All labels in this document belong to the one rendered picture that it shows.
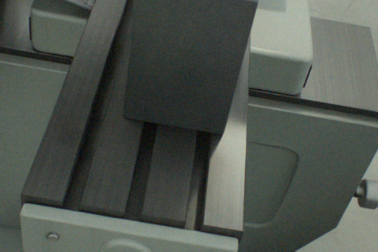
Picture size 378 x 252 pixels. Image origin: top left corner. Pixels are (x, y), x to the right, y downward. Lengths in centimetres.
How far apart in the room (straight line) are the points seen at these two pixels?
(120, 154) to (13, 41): 52
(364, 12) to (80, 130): 230
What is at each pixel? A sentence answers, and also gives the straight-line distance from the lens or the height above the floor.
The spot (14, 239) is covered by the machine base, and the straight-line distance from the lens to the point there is 149.
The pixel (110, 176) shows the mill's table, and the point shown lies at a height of 94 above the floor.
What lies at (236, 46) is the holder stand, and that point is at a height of 107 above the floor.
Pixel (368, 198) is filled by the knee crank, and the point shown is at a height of 53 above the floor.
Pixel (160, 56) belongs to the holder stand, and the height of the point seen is 104.
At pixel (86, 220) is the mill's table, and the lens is 62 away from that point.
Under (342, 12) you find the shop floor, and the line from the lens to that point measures 283.
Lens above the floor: 143
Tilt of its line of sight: 43 degrees down
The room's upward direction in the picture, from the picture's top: 11 degrees clockwise
